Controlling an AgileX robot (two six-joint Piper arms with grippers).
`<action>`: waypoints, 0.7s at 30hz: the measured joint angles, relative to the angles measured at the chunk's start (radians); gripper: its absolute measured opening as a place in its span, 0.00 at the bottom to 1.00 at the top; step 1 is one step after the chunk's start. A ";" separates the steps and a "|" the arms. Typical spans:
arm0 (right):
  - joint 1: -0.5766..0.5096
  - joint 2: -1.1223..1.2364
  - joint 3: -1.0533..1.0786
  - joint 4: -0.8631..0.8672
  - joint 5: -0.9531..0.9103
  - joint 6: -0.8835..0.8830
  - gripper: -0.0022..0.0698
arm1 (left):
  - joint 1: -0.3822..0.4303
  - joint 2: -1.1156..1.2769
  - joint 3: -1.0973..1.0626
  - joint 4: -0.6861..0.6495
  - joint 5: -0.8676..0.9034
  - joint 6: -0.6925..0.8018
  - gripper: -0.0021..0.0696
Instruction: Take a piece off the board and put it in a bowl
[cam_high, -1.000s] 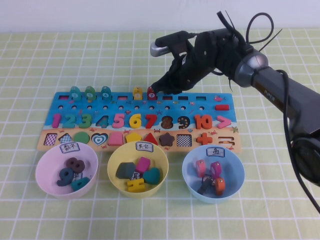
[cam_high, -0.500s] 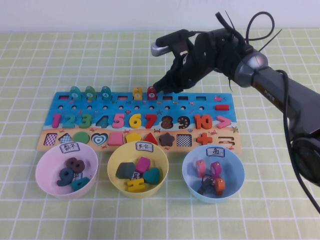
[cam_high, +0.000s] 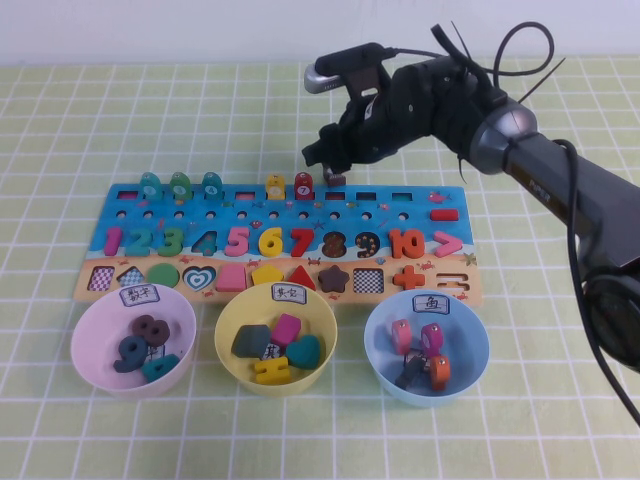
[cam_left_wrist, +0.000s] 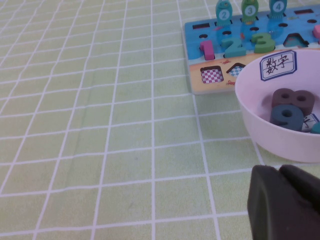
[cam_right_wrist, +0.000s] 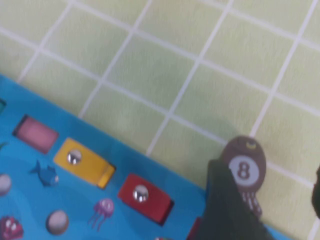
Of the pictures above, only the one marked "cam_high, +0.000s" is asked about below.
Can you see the thin black zip tie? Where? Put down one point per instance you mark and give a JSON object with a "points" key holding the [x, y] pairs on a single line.
{"points": [[460, 37], [542, 78]]}

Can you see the brown star piece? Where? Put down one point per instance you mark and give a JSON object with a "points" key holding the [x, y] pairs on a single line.
{"points": [[333, 280]]}

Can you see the orange plus sign piece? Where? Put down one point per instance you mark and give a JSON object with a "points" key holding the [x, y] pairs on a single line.
{"points": [[409, 278]]}

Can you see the pink number five piece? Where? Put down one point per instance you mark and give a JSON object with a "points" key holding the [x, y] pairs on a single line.
{"points": [[239, 231]]}

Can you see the light blue plastic bowl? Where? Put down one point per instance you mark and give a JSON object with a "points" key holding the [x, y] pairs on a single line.
{"points": [[465, 340]]}

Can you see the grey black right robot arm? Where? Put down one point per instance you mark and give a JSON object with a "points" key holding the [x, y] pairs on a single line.
{"points": [[550, 185]]}

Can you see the teal heart piece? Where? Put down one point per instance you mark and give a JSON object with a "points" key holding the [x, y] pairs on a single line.
{"points": [[302, 352]]}

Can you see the light pink plastic bowl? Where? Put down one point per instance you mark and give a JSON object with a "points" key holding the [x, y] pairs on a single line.
{"points": [[95, 325]]}

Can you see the yellow fish piece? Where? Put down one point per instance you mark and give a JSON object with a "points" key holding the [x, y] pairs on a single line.
{"points": [[275, 187]]}

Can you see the dark grey fish piece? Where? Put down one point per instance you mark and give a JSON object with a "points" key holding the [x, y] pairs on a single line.
{"points": [[409, 374]]}

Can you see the pink fish piece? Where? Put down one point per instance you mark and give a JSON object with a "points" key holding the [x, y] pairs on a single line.
{"points": [[401, 336]]}

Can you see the teal fish piece number two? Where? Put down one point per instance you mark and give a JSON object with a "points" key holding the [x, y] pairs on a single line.
{"points": [[150, 187]]}

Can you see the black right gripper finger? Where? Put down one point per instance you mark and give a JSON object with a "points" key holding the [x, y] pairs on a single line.
{"points": [[334, 134], [327, 155]]}

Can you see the brown fish piece number eight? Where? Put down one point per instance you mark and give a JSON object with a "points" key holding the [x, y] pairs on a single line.
{"points": [[336, 177]]}

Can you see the orange number ten piece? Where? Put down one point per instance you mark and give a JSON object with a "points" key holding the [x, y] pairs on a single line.
{"points": [[396, 245]]}

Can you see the yellow pentagon piece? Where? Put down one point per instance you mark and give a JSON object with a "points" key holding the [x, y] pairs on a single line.
{"points": [[267, 276]]}

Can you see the pink number one piece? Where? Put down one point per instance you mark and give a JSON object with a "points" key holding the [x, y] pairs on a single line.
{"points": [[113, 241]]}

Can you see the pink greater-than sign piece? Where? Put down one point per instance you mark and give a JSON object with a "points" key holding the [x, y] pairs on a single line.
{"points": [[456, 244]]}

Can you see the colourful wooden puzzle board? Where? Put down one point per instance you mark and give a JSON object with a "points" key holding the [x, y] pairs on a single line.
{"points": [[350, 220]]}

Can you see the pink trapezoid piece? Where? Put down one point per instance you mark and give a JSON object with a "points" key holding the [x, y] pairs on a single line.
{"points": [[231, 279]]}

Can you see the red minus sign piece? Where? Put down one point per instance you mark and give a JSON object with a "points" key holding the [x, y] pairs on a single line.
{"points": [[444, 215]]}

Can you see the green fish piece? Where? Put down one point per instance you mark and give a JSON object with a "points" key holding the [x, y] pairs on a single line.
{"points": [[180, 187]]}

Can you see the magenta parallelogram piece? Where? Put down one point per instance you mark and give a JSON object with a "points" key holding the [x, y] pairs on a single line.
{"points": [[285, 330]]}

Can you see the magenta fish piece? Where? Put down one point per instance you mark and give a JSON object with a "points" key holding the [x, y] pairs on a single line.
{"points": [[432, 341]]}

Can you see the red fish piece number seven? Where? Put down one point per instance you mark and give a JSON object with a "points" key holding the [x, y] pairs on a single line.
{"points": [[303, 187]]}

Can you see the small white paper label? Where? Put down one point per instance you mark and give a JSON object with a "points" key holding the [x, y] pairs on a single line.
{"points": [[156, 351], [419, 357], [272, 351]]}

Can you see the green white-checked tablecloth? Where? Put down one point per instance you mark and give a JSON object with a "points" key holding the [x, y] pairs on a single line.
{"points": [[320, 440]]}

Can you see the green circle piece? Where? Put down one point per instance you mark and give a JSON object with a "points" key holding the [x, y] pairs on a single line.
{"points": [[163, 276]]}

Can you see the blue number two piece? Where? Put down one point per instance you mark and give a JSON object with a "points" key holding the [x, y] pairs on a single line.
{"points": [[137, 251]]}

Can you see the dark teal number nine piece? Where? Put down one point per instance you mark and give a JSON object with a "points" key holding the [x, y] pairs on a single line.
{"points": [[125, 365]]}

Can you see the yellow equals sign piece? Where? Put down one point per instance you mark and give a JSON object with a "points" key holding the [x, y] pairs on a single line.
{"points": [[272, 371]]}

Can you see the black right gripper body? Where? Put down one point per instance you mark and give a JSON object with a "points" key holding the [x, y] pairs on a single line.
{"points": [[370, 130]]}

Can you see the teal fish piece number four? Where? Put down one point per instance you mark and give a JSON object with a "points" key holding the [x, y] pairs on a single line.
{"points": [[212, 186]]}

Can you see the light yellow plastic bowl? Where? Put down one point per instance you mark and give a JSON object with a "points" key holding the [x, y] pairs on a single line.
{"points": [[322, 320]]}

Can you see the yellow number six piece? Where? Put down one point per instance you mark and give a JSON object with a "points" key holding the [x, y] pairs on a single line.
{"points": [[264, 244]]}

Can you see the green number three piece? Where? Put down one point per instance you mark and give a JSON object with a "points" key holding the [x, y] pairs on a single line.
{"points": [[176, 241]]}

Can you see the orange fish piece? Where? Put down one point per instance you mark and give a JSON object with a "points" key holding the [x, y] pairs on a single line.
{"points": [[440, 372]]}

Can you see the red triangle piece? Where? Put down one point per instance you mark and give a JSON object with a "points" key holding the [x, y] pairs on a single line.
{"points": [[301, 281]]}

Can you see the white handwritten paper label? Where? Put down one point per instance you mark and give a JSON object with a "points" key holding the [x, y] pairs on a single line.
{"points": [[288, 293], [431, 304], [140, 295]]}

